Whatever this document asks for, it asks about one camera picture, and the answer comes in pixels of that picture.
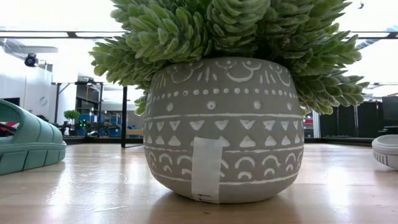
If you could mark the green rubber slide sandal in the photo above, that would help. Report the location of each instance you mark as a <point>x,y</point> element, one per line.
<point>34,146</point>

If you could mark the white rubber slide sandal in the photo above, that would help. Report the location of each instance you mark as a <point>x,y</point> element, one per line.
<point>387,149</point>

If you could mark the white label strip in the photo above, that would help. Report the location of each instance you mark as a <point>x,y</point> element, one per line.
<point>206,168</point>

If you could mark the grey patterned plant pot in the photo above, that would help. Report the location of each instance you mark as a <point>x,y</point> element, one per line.
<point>248,161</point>

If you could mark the green artificial succulent plant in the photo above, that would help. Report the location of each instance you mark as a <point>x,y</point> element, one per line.
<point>186,31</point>

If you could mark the black metal rack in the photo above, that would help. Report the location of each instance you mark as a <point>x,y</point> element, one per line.
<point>88,83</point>

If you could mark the small potted background plant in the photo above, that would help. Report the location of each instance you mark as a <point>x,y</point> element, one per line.
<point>71,114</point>

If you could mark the black partition panels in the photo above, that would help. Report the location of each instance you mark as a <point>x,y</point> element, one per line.
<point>348,121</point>

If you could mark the black monitor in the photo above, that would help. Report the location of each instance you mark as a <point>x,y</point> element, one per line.
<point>391,109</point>

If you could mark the black ceiling-mounted camera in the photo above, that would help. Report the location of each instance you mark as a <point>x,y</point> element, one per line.
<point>31,60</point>

